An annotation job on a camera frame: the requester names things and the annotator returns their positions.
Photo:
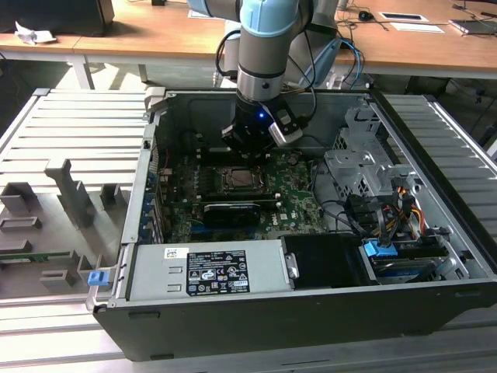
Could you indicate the crumpled white paper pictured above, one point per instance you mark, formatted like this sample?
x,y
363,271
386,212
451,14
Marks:
x,y
35,34

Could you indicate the black disk drive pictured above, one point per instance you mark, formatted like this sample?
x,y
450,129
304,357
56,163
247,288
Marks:
x,y
407,266

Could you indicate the white framed desk hatch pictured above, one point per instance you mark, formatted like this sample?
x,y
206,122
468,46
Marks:
x,y
404,16
196,15

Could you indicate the green motherboard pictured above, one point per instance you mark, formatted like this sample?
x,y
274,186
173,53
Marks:
x,y
299,210

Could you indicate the wooden office desk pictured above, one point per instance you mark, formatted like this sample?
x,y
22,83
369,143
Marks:
x,y
35,48
155,35

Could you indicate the silver square CPU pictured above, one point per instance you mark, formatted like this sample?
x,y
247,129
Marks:
x,y
240,178

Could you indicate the black computer mouse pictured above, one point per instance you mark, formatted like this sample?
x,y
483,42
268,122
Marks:
x,y
365,16

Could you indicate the grey power supply unit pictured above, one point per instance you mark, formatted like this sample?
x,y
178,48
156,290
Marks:
x,y
155,272

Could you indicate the silver bay latch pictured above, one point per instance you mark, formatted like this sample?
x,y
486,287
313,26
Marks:
x,y
292,266

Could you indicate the black graphics card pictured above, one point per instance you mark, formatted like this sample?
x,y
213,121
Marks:
x,y
233,215

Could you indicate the grey notebook on desk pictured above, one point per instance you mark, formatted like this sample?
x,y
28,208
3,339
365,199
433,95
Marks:
x,y
473,26

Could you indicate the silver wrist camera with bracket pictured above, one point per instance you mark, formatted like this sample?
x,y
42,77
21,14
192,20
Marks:
x,y
285,130

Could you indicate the CPU socket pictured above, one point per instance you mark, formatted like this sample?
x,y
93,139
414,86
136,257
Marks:
x,y
222,191

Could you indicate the blue plastic case latch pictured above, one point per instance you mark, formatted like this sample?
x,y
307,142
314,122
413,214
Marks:
x,y
99,279

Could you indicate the black RAM slot bank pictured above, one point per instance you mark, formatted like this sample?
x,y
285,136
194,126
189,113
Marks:
x,y
213,157
237,197

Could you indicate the white code sticker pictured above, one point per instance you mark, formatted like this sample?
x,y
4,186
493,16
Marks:
x,y
176,253

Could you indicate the pale blue teach pendant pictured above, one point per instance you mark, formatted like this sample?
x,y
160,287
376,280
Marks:
x,y
326,58

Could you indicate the silver coin cell battery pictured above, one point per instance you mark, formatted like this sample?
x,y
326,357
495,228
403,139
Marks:
x,y
293,158

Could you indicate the black open PC case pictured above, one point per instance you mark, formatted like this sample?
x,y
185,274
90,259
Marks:
x,y
272,326

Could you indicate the black power supply label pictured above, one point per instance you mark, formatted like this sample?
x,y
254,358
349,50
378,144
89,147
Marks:
x,y
217,272

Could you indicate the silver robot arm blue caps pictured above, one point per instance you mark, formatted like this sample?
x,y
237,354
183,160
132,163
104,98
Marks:
x,y
264,58

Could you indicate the grey parts rack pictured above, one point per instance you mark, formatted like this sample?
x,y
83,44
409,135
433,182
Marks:
x,y
58,233

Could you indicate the green RAM stick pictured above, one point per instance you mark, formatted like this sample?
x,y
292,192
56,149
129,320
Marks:
x,y
35,256

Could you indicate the black box on desk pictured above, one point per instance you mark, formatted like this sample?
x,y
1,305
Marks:
x,y
58,15

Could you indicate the blue disk carrier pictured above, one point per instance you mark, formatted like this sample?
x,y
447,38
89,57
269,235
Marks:
x,y
380,249

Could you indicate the white paper sheet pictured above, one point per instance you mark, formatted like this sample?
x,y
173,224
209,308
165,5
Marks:
x,y
417,27

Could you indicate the silver metal disk cage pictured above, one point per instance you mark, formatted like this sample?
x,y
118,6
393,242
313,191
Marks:
x,y
349,163

